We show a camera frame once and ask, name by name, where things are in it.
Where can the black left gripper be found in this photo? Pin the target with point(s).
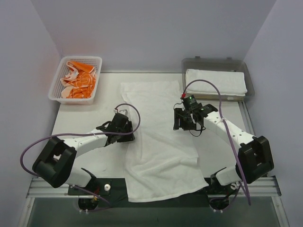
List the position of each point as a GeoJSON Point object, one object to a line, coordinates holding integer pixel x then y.
{"type": "Point", "coordinates": [128, 132]}

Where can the white plastic mesh basket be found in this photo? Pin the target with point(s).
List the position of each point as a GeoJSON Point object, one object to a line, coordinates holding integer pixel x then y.
{"type": "Point", "coordinates": [56, 86]}

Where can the white towels pile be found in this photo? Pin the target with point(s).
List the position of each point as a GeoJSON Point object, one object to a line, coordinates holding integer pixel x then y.
{"type": "Point", "coordinates": [158, 152]}

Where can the orange cloth in basket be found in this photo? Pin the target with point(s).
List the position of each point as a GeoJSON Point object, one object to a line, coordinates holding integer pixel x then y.
{"type": "Point", "coordinates": [80, 82]}

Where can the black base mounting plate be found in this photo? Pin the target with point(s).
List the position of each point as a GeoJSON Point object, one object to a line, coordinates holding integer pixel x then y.
{"type": "Point", "coordinates": [105, 193]}

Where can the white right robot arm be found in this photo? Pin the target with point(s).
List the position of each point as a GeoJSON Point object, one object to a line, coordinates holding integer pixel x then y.
{"type": "Point", "coordinates": [253, 154]}

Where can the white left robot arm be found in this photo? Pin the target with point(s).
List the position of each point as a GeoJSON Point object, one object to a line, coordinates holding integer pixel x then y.
{"type": "Point", "coordinates": [55, 163]}

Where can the white terry towel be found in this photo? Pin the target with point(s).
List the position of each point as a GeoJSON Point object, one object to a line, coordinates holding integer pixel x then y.
{"type": "Point", "coordinates": [228, 83]}

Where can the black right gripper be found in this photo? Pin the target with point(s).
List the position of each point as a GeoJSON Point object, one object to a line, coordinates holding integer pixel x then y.
{"type": "Point", "coordinates": [178, 118]}

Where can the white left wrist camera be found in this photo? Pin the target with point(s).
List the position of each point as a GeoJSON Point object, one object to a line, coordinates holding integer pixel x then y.
{"type": "Point", "coordinates": [124, 111]}

